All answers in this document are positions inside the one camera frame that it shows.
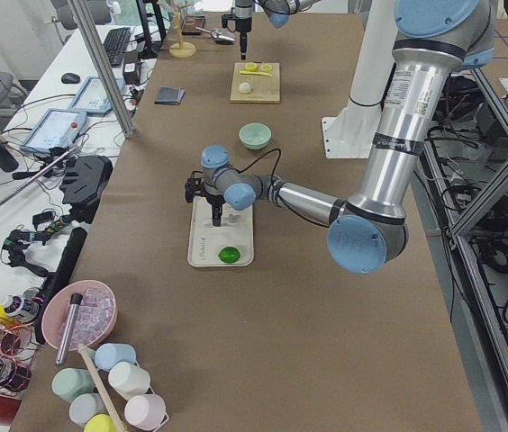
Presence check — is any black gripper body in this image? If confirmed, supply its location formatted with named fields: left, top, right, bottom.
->
left=185, top=172, right=225, bottom=211
left=221, top=13, right=252, bottom=50

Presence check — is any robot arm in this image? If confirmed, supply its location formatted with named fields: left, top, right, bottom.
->
left=185, top=1, right=497, bottom=274
left=221, top=0, right=318, bottom=60

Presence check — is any mint green bowl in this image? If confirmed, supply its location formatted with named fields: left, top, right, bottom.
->
left=239, top=122, right=272, bottom=150

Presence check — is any pink bowl with ice cubes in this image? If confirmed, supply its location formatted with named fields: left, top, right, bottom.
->
left=41, top=280, right=118, bottom=351

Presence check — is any yellow plastic knife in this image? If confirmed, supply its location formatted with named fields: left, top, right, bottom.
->
left=239, top=69, right=273, bottom=77

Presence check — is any metal scoop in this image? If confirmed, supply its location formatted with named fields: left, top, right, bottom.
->
left=196, top=27, right=236, bottom=45

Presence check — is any white rabbit serving tray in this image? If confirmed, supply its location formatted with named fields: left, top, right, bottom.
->
left=187, top=197, right=254, bottom=267

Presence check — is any bamboo cutting board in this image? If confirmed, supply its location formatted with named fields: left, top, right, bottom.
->
left=230, top=61, right=281, bottom=104

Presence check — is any green lime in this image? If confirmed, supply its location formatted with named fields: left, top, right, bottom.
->
left=218, top=246, right=241, bottom=264

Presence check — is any wooden mug tree stand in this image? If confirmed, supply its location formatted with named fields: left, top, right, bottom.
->
left=168, top=1, right=196, bottom=59

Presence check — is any grey folded cloth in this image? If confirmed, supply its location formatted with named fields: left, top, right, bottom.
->
left=154, top=86, right=186, bottom=105

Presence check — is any black plastic holder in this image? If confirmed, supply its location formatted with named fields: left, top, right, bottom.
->
left=59, top=155, right=113, bottom=223

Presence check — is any black keyboard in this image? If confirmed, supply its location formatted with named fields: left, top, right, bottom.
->
left=103, top=27, right=131, bottom=68

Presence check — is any blue teach pendant far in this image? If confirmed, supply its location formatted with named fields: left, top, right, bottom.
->
left=68, top=76, right=112, bottom=116

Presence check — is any blue teach pendant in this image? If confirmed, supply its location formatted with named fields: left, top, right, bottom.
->
left=68, top=76, right=112, bottom=116
left=20, top=108, right=87, bottom=154

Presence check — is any blue teach pendant near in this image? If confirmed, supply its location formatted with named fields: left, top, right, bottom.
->
left=20, top=108, right=87, bottom=154

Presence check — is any metal tube with black cap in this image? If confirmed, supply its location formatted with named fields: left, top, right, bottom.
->
left=55, top=293, right=83, bottom=366

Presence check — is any black computer mouse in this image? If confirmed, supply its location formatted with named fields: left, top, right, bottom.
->
left=60, top=72, right=81, bottom=85

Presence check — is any light blue cup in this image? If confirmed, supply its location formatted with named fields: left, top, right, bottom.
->
left=95, top=343, right=137, bottom=372

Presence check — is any white cup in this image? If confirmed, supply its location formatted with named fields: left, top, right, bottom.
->
left=108, top=362, right=151, bottom=401

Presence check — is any pink cup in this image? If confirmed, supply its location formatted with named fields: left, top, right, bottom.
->
left=124, top=394, right=167, bottom=431

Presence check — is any mint green cup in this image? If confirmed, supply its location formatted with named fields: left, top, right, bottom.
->
left=51, top=368, right=95, bottom=403

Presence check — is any grey blue cup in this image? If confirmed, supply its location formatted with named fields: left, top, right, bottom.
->
left=68, top=393, right=107, bottom=428

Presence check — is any yellow cup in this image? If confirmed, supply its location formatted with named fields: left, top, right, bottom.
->
left=84, top=413, right=117, bottom=432

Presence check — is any aluminium frame post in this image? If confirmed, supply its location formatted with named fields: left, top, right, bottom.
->
left=68, top=0, right=134, bottom=139

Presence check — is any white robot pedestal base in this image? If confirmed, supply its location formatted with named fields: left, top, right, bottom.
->
left=322, top=0, right=397, bottom=158

